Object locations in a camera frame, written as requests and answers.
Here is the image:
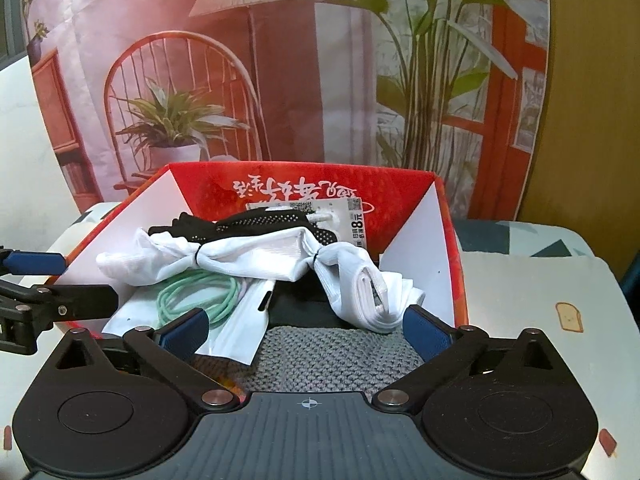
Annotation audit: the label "red strawberry printed cardboard box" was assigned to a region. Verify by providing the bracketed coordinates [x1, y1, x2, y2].
[47, 161, 471, 396]

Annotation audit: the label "printed tablecloth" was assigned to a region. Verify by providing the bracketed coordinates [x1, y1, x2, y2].
[0, 200, 640, 480]

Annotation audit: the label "black socks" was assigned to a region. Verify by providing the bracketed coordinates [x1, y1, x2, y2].
[147, 209, 337, 246]

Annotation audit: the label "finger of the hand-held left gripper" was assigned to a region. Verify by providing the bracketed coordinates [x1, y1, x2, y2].
[0, 280, 120, 322]
[0, 246, 68, 277]

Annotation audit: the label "white sock bundle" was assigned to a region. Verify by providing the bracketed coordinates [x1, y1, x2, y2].
[96, 226, 321, 287]
[315, 241, 427, 335]

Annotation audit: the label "wall poster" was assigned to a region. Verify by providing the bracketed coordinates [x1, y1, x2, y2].
[20, 0, 551, 221]

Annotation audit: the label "grey knit cloth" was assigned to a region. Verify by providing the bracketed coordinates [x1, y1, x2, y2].
[245, 325, 426, 403]

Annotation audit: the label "wooden panel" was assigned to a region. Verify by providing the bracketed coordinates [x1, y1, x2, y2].
[515, 0, 640, 281]

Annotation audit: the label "green cable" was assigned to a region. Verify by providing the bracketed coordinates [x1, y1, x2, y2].
[156, 268, 240, 331]

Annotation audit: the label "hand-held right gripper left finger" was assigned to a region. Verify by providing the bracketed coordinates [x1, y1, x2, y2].
[45, 309, 238, 411]

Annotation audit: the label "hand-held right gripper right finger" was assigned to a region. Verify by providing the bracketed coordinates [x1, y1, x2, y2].
[371, 305, 568, 413]

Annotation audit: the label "black cloth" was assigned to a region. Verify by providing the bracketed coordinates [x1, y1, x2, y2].
[267, 277, 356, 331]

